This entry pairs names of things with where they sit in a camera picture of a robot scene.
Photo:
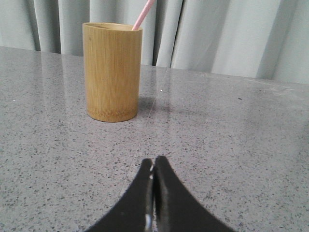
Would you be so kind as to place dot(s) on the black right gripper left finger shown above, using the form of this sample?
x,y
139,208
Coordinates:
x,y
134,211

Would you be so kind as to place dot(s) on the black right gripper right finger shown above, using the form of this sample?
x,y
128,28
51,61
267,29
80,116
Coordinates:
x,y
176,209

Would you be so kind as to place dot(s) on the bamboo wooden cup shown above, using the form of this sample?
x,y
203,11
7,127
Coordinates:
x,y
112,56

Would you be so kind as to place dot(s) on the grey-white curtain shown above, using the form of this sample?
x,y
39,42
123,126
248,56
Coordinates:
x,y
266,39

